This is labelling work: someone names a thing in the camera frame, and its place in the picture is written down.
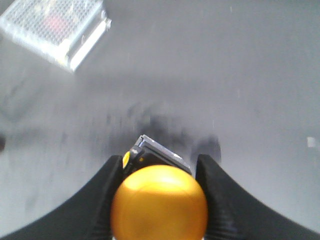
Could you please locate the yellow mushroom push button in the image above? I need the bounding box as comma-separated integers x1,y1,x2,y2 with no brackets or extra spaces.
110,134,209,240

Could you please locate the right metal mesh power supply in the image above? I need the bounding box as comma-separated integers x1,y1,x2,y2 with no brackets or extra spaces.
0,0,112,72

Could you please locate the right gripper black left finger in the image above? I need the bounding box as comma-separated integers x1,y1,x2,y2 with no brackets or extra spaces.
2,155,123,240

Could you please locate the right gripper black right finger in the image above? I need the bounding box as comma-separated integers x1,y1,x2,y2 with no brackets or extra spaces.
195,154,320,240

